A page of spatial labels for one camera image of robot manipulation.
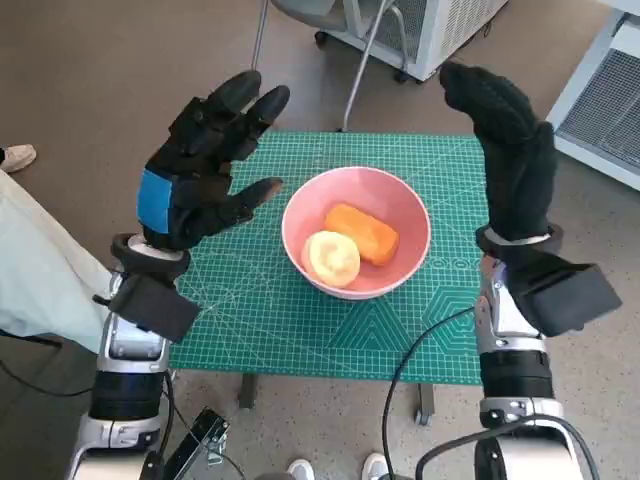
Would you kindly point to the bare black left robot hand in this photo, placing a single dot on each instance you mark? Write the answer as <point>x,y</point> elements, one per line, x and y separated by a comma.
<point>200,165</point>

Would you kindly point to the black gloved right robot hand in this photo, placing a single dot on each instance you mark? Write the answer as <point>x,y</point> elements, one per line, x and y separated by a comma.
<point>520,165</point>

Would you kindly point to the pink bowl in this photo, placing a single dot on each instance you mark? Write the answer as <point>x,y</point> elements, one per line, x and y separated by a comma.
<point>390,200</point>

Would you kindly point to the round toy bread roll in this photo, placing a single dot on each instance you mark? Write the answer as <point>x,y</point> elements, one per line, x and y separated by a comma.
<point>332,257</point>

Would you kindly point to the braided toy bread loaf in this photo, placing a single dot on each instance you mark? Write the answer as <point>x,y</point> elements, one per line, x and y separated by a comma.
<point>365,230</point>

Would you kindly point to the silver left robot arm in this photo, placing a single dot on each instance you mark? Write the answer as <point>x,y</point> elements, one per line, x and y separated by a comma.
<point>125,385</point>

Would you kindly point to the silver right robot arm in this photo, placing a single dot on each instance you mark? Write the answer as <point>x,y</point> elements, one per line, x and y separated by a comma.
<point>515,375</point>

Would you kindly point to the white cabinet with vent grille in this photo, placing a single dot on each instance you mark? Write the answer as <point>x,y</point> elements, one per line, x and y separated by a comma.
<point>600,110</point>

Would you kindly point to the white wheeled vented unit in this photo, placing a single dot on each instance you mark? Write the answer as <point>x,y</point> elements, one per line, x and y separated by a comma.
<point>425,30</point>

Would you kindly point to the person's beige shoe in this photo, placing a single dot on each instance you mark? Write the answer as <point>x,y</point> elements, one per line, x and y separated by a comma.
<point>20,157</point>

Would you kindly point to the green cutting mat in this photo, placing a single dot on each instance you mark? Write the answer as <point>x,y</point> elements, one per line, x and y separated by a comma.
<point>280,340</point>

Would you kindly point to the person's leg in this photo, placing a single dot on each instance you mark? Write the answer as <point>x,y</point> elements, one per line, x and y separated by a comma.
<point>45,280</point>

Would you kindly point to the dark metal table leg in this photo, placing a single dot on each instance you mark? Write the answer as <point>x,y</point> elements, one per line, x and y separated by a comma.
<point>425,400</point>
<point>247,392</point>

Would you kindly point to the black metal stand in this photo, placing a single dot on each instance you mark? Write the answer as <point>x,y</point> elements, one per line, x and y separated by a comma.
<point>200,435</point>

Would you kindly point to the person's white shoe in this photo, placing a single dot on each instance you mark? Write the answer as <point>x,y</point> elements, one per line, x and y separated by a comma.
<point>300,470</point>
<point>375,467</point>

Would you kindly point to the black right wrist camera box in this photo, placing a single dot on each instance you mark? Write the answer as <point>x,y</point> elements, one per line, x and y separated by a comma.
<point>565,300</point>

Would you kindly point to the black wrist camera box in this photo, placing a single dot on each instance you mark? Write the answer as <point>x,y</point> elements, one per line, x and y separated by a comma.
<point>565,300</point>
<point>155,310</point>

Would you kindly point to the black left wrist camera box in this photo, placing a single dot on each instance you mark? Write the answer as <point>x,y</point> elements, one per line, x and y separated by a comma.
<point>155,310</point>

